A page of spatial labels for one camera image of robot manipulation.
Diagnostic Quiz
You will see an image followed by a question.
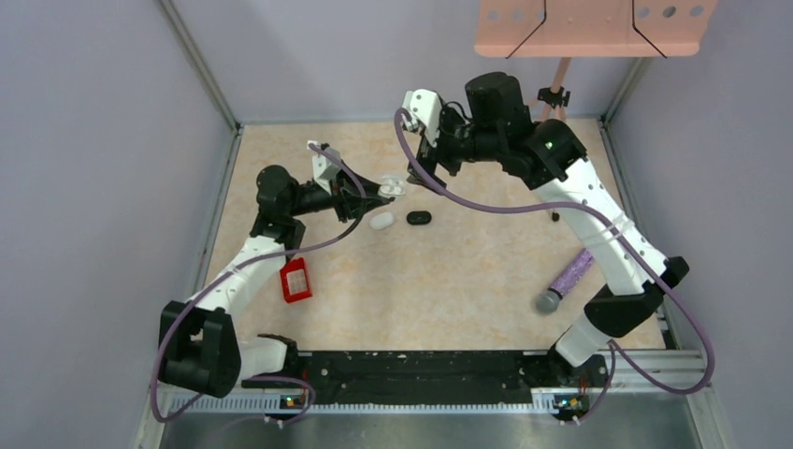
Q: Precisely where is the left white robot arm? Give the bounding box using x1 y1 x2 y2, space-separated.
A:
156 165 396 398

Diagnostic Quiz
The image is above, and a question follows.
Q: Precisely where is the purple handheld microphone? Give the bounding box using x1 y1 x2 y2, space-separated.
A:
535 249 594 315

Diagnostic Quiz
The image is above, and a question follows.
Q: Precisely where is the small white square earbud case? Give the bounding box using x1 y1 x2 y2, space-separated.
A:
379 175 408 198

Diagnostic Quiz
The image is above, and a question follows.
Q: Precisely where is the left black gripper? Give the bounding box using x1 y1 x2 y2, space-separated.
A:
287 159 390 223

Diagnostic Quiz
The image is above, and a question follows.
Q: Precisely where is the pink music stand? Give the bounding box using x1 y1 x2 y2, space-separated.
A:
473 0 720 223

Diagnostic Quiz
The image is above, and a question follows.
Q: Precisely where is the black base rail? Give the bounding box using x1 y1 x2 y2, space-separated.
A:
241 351 607 405

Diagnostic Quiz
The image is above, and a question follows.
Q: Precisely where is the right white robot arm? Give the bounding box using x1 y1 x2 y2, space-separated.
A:
396 72 689 385

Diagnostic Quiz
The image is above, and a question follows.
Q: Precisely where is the white oval charging case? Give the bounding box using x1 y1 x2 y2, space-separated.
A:
369 211 396 231

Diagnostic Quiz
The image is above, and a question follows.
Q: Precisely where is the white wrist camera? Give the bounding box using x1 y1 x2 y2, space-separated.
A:
402 89 442 148
307 140 341 194

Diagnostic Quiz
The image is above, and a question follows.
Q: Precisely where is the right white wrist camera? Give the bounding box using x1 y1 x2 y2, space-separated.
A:
402 89 442 148

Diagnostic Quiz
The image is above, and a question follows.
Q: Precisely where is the black oval earbud case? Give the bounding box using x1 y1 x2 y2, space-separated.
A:
406 210 432 225

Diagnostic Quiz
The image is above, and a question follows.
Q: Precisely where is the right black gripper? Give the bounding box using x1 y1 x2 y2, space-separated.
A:
407 107 502 196

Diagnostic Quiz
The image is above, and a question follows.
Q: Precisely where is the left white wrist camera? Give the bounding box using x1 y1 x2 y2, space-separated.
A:
307 140 341 194

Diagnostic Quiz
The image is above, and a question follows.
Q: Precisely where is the red plastic box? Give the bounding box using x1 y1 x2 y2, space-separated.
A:
279 257 313 304

